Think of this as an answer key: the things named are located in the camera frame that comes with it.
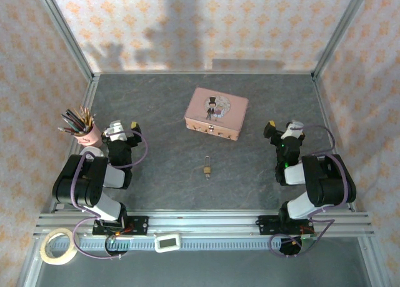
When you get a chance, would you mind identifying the pink cartoon couple tin box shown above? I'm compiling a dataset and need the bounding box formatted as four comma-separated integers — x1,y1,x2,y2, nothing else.
183,86,250,143

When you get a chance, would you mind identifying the white round disc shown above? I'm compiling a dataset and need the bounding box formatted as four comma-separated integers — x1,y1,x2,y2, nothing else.
81,146,106,159

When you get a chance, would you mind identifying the pink pencil cup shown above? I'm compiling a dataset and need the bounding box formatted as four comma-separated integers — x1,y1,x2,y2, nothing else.
73,124,103,148

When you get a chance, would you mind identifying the white digital timer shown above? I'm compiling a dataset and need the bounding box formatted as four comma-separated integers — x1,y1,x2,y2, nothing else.
153,232,183,254

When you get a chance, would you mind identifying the beige masking tape roll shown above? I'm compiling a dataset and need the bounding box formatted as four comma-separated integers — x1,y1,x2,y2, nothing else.
40,228,78,266

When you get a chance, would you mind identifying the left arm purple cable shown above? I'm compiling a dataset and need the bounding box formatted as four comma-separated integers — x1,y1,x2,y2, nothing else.
71,129,149,261

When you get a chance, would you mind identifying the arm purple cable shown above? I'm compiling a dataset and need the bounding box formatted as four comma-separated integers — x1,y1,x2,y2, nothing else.
71,129,149,261
269,125,351,259

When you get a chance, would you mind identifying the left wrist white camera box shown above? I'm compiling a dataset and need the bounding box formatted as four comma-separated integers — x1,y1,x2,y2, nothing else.
102,119,128,142

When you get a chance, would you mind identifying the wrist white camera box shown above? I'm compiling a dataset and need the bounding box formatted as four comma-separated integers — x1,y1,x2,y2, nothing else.
102,119,128,142
280,119,305,141

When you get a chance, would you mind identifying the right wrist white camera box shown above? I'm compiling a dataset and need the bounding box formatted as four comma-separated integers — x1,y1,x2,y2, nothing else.
280,119,305,141

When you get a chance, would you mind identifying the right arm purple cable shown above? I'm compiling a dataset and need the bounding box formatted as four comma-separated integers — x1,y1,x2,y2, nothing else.
269,125,351,259

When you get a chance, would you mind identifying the aluminium frame bar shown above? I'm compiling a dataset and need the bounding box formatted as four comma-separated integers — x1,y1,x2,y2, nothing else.
33,0,96,81
357,236,383,287
16,236,44,287
311,0,373,80
92,70,316,76
40,74,101,216
312,75,358,213

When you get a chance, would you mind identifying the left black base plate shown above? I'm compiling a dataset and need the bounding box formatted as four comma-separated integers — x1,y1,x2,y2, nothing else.
92,215,149,236

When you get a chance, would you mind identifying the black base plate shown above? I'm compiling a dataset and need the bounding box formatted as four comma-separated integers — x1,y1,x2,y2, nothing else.
257,214,315,236
92,215,149,236

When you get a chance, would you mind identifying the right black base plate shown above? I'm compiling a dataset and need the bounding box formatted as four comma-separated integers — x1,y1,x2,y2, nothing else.
257,214,315,236

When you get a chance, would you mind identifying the wide aluminium mounting rail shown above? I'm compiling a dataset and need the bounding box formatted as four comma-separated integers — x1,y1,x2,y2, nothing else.
33,209,374,238

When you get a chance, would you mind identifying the grey slotted cable duct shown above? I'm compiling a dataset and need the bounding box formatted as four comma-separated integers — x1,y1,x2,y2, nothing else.
49,236,317,251

